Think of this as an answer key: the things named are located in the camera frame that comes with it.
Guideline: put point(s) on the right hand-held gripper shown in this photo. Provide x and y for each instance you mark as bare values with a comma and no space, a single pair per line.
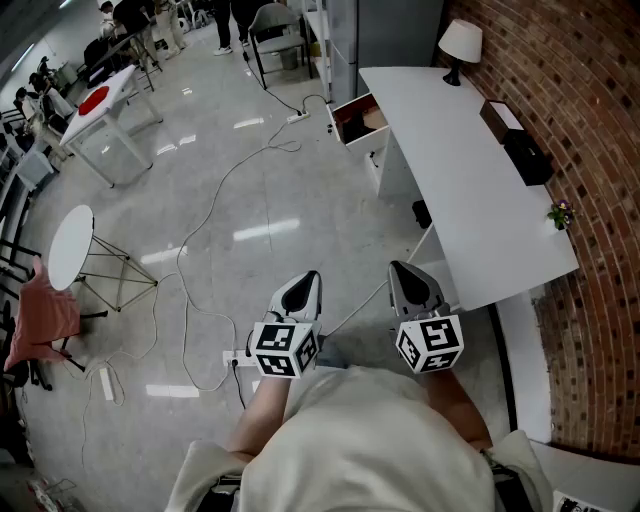
432,340

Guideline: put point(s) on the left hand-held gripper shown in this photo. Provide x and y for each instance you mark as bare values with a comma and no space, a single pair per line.
287,345

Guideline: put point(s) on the white drawer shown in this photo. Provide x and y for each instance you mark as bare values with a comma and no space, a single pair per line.
365,137

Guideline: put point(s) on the person's right forearm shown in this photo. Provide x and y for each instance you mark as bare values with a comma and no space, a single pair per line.
457,405

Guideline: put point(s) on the person's left forearm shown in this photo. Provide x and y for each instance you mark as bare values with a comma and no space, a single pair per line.
260,415

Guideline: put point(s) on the white desk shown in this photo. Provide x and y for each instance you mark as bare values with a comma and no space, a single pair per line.
450,165

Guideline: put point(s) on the person's blue jeans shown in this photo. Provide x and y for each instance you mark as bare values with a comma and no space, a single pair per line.
332,357

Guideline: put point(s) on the white power strip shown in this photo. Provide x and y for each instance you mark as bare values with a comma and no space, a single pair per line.
239,358
298,117
106,384

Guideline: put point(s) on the person's white shirt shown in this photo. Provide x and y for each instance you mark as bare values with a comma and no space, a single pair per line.
360,450

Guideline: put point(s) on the small potted purple flower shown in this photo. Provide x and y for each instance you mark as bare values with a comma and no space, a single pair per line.
561,212

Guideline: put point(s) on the black box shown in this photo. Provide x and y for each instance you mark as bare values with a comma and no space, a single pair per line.
530,157

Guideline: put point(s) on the white table with papers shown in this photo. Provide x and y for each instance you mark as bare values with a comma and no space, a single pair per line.
590,480

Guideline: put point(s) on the brown box with white top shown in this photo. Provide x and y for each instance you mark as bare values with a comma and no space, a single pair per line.
502,117

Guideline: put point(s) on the round white side table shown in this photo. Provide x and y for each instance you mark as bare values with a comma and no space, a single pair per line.
70,245

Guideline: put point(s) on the pink cushioned chair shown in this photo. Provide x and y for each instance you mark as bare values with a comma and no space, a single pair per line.
42,320

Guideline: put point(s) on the small grey bin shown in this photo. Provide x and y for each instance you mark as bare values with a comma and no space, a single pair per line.
288,60

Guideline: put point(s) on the white square table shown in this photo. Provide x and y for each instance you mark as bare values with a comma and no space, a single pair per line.
117,105

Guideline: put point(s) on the white shade table lamp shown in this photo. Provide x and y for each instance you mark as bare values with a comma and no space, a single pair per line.
461,40

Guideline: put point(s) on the grey refrigerator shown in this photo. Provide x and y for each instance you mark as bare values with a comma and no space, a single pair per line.
390,35

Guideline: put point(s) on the white shelf unit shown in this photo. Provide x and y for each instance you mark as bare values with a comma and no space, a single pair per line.
317,35

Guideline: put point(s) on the red round disc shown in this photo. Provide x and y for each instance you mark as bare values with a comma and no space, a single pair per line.
94,100

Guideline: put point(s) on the grey armchair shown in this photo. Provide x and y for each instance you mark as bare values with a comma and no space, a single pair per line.
275,25

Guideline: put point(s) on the black folding table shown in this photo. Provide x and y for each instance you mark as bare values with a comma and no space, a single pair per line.
120,47

